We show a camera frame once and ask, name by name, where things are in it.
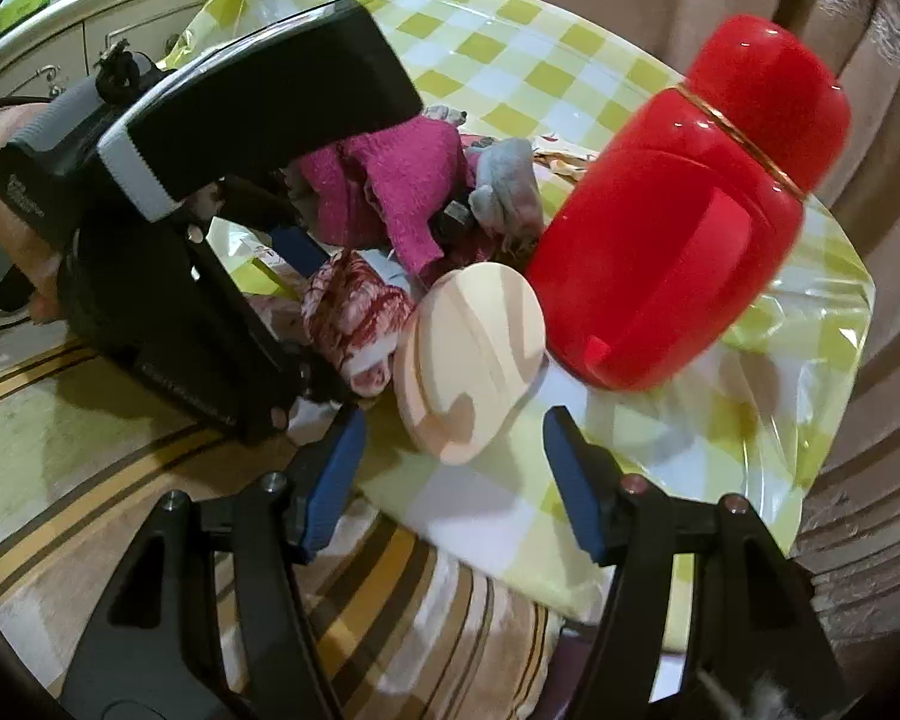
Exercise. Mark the green plastic item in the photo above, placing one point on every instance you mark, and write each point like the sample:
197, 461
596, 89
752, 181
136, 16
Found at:
22, 4

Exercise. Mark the green white checked plastic tablecloth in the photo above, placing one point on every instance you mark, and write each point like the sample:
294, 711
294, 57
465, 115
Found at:
495, 30

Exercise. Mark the round wooden lid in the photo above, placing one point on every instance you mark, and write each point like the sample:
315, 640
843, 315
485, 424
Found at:
472, 345

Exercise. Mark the pale blue terry towel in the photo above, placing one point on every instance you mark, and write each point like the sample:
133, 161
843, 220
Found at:
506, 180

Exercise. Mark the red white floral cloth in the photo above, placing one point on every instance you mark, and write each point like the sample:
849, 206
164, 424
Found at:
360, 307

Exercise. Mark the cream wooden cabinet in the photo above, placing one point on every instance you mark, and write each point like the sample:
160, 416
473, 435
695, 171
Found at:
67, 34

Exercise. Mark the red plastic thermos jug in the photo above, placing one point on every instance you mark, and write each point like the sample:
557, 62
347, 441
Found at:
667, 202

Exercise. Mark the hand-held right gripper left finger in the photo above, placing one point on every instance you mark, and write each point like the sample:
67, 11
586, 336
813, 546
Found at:
337, 465

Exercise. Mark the striped velvet cushion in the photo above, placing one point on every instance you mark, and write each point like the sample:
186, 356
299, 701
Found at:
82, 420

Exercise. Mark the magenta knitted cloth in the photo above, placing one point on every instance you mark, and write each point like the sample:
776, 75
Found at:
405, 165

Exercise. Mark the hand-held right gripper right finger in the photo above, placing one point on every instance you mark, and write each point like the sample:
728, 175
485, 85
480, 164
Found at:
577, 480

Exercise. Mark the person's left hand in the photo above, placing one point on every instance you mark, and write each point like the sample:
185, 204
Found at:
37, 270

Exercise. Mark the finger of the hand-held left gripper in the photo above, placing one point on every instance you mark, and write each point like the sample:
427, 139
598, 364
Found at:
322, 390
300, 249

